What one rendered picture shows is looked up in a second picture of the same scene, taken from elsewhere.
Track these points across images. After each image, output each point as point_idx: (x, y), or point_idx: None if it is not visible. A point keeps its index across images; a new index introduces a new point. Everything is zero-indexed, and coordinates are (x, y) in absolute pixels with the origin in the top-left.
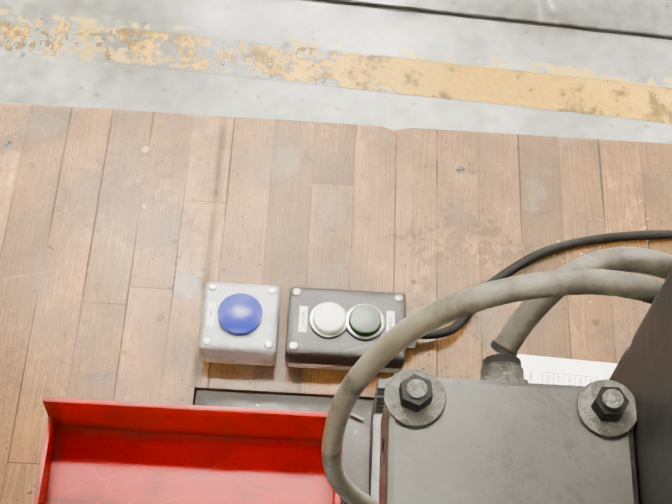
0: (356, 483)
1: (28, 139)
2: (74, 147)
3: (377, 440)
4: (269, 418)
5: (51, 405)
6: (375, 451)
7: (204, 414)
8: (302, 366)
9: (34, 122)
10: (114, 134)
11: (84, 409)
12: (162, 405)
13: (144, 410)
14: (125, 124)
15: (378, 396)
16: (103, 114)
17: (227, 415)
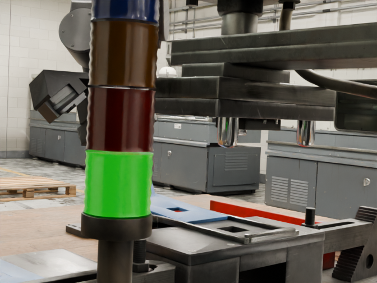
0: (327, 274)
1: (286, 213)
2: (302, 217)
3: (343, 220)
4: (298, 224)
5: (212, 204)
6: (338, 220)
7: (270, 217)
8: (339, 254)
9: (294, 213)
10: (322, 219)
11: (223, 209)
12: (254, 208)
13: (246, 211)
14: (330, 219)
15: (357, 211)
16: (323, 217)
17: (280, 219)
